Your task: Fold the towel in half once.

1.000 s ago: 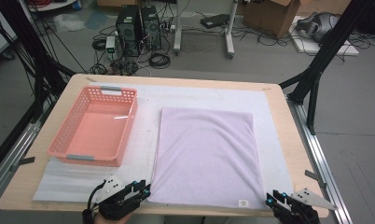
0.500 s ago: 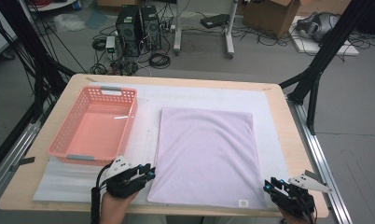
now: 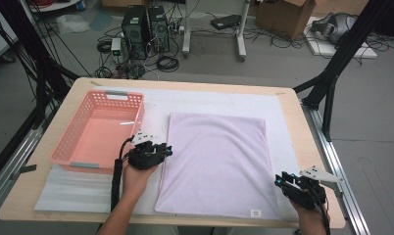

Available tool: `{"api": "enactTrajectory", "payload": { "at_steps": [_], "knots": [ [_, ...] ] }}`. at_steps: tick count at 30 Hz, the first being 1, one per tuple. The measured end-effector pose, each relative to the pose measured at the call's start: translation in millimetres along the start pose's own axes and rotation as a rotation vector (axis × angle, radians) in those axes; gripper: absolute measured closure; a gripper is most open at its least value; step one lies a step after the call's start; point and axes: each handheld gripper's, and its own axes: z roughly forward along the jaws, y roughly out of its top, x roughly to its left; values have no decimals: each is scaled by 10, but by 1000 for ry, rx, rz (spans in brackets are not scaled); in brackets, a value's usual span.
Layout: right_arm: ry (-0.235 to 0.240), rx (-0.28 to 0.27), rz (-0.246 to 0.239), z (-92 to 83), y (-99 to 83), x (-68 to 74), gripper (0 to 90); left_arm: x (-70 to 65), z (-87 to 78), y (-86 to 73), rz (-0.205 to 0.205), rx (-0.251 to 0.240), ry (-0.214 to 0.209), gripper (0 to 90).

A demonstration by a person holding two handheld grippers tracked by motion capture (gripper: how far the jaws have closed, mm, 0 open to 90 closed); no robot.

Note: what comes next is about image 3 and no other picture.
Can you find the person's right hand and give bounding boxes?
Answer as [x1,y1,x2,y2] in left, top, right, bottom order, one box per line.
[291,200,330,229]

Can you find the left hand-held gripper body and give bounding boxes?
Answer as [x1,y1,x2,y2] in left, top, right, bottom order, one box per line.
[127,129,160,171]

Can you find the tangle of black cables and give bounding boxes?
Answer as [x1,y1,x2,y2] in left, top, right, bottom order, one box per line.
[243,27,317,50]

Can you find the white grid mat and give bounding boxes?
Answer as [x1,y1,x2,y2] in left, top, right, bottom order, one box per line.
[33,86,301,220]

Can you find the black frame strut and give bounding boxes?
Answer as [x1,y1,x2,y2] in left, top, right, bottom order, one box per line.
[292,0,394,143]
[0,0,81,185]

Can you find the grey rounded device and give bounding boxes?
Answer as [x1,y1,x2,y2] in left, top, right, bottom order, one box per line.
[311,12,359,45]

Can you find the large cardboard box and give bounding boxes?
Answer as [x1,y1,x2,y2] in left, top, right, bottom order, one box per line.
[312,0,370,18]

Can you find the pink plastic basket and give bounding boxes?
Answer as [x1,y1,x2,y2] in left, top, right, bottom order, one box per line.
[49,90,146,176]

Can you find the aluminium frame rail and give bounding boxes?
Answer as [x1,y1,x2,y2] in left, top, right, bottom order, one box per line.
[301,101,371,235]
[0,107,56,214]

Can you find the white foam board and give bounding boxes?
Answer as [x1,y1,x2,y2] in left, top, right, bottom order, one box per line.
[303,16,379,60]

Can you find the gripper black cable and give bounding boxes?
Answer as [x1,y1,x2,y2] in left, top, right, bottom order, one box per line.
[311,185,331,235]
[110,136,135,213]

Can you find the person's grey clothing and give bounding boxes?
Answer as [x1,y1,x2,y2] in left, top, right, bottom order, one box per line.
[145,225,297,235]

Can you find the black flat device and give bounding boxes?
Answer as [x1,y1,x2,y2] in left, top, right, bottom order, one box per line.
[210,14,242,30]

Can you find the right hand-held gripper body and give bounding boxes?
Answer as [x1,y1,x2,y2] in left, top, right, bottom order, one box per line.
[281,165,344,210]

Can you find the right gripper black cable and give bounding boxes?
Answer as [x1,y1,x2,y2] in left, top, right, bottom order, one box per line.
[311,185,331,235]

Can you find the black computer tower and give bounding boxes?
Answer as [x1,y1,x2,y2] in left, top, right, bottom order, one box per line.
[121,4,150,62]
[147,5,171,53]

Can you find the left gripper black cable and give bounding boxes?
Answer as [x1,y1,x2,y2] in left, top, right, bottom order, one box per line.
[110,136,135,213]

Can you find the clear plastic bag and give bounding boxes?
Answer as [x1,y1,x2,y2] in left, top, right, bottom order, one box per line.
[56,13,91,35]

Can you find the round white table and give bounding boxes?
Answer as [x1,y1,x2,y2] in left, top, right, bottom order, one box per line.
[27,0,83,14]

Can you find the open cardboard box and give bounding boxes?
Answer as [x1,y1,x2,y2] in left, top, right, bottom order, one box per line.
[254,0,317,41]

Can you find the lilac printed cloth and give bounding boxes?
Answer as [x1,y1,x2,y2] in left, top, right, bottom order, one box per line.
[154,112,281,220]

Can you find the coil of black cable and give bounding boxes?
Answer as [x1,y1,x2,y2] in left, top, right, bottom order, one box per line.
[156,55,180,73]

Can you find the person's left hand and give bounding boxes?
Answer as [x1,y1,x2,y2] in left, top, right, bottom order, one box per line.
[121,164,159,200]

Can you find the small white box device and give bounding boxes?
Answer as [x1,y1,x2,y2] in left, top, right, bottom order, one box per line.
[110,37,123,57]

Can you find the grey metal bracket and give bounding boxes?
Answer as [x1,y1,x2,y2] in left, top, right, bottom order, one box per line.
[10,164,38,180]
[326,181,344,199]

